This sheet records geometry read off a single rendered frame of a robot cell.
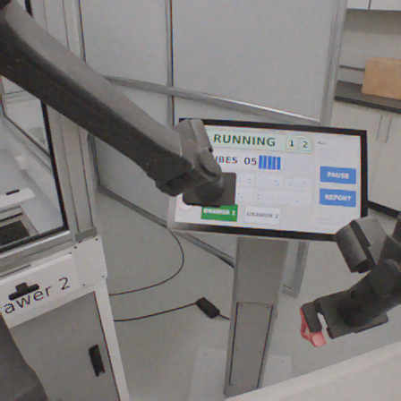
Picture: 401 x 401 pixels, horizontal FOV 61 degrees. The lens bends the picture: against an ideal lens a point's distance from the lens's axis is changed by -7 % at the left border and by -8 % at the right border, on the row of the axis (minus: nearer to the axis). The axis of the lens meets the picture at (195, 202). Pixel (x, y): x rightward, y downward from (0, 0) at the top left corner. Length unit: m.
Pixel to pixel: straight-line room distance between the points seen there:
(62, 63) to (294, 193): 0.71
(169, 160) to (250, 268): 0.70
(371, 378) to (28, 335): 0.98
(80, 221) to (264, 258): 0.54
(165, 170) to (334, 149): 0.60
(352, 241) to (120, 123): 0.34
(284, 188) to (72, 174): 0.52
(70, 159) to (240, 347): 0.92
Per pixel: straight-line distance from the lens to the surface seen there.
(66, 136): 0.84
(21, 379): 0.22
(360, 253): 0.52
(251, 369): 1.51
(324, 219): 0.95
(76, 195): 0.90
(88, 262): 1.00
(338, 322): 0.58
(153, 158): 0.48
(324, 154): 1.00
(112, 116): 0.42
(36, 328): 1.09
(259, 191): 0.94
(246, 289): 1.19
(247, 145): 0.98
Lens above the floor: 1.48
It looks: 29 degrees down
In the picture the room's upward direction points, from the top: straight up
